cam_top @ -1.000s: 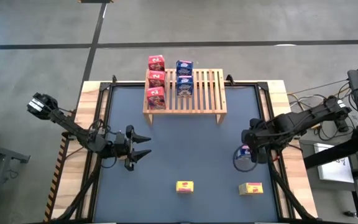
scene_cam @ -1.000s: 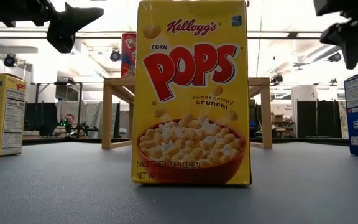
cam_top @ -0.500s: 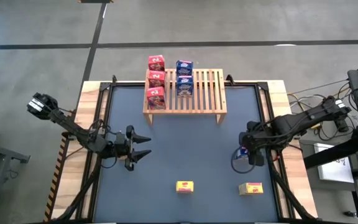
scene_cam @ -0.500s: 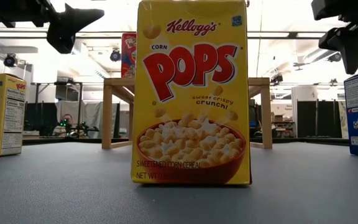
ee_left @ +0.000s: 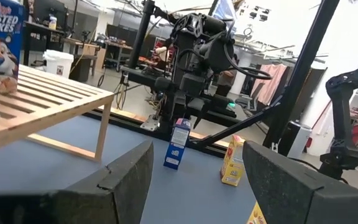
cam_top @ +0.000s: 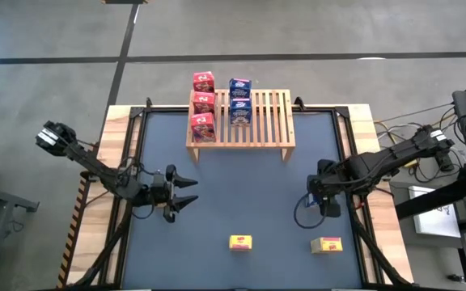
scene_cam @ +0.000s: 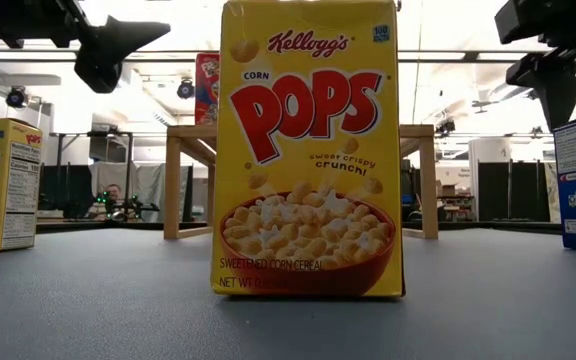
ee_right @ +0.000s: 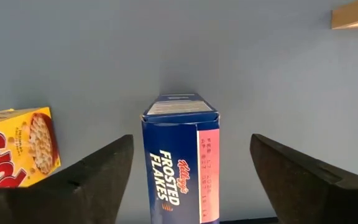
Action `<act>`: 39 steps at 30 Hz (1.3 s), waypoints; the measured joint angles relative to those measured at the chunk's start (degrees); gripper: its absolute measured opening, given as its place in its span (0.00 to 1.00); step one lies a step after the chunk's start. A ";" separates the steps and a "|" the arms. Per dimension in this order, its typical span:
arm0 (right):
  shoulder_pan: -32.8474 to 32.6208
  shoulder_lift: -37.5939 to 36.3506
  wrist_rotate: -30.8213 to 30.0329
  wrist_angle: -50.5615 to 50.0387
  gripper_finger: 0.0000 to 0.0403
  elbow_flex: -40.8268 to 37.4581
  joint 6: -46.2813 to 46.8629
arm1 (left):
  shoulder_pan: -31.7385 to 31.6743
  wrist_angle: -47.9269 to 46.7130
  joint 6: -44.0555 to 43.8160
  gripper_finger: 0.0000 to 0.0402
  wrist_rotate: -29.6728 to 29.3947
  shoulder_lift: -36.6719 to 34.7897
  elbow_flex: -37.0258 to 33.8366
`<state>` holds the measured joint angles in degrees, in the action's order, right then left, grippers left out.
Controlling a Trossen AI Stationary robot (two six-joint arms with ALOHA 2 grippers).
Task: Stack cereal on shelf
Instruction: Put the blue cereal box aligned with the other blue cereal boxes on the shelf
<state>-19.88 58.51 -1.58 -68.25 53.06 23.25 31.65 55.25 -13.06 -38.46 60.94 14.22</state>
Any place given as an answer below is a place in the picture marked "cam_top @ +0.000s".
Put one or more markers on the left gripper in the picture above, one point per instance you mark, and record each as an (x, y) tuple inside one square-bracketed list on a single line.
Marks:
[(161, 192)]

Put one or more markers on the black aluminium rig frame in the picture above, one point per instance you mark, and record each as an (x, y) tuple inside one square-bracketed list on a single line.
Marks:
[(164, 109)]

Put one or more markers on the white board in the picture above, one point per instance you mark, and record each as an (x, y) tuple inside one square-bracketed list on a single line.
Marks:
[(435, 218)]

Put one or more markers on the yellow Corn Pops cereal box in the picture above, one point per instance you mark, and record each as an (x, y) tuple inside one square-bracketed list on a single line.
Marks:
[(327, 245), (240, 242)]

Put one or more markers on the striped warning strip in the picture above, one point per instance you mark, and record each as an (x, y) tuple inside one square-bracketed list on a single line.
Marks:
[(73, 234)]

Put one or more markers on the black slanted beam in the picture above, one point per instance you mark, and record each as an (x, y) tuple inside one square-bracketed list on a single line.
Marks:
[(439, 198)]

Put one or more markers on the blue-grey table mat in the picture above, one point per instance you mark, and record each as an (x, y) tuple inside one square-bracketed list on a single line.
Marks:
[(237, 194)]

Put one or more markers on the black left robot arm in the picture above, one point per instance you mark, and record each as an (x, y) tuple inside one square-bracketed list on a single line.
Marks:
[(91, 163)]

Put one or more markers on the wooden table border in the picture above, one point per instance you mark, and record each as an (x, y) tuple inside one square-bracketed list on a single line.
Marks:
[(107, 133)]

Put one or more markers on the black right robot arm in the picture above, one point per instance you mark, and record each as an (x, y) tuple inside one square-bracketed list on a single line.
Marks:
[(395, 155)]

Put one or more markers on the wooden slatted shelf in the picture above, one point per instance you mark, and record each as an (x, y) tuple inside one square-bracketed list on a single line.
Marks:
[(269, 121)]

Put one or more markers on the red Froot Loops cereal box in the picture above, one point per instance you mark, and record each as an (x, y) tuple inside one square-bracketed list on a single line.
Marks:
[(203, 81), (203, 127), (204, 102)]

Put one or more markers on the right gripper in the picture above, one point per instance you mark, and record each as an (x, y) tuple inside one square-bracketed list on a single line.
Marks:
[(326, 182)]

